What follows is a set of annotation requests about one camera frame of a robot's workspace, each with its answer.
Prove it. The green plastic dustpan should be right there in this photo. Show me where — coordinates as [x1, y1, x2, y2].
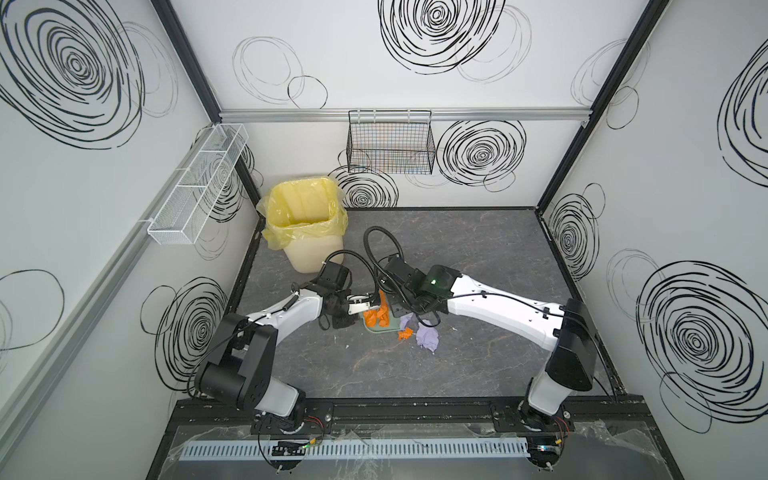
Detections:
[360, 300, 400, 334]

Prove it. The orange paper scrap under right arm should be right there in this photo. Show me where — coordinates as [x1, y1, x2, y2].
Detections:
[398, 327, 414, 340]

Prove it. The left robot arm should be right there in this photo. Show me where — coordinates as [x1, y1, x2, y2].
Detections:
[193, 249, 381, 418]

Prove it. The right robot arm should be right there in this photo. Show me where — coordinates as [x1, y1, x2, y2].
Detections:
[363, 226, 599, 431]

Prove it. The purple paper scrap right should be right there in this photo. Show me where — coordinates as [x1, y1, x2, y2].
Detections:
[399, 313, 414, 331]

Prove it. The purple paper scrap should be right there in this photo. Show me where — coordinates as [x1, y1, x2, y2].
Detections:
[399, 313, 414, 331]
[416, 326, 439, 353]

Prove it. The orange paper scrap cluster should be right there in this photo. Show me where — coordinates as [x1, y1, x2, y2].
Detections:
[363, 292, 390, 329]

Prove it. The purple paper scrap front centre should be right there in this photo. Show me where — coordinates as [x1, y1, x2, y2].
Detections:
[416, 326, 439, 353]

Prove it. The beige plastic trash bin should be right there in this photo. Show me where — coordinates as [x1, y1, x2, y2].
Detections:
[284, 235, 344, 274]

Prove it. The yellow plastic bin liner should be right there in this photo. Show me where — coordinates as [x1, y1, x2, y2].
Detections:
[256, 176, 348, 250]

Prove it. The black wire wall basket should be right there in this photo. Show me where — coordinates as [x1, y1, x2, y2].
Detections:
[345, 109, 437, 175]

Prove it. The white slotted cable duct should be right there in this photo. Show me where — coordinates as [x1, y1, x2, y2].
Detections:
[178, 438, 530, 461]

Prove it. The white wire wall shelf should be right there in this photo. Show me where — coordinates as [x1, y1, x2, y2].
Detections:
[147, 123, 248, 246]

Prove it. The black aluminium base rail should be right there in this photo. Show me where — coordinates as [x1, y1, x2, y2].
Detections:
[165, 395, 652, 435]

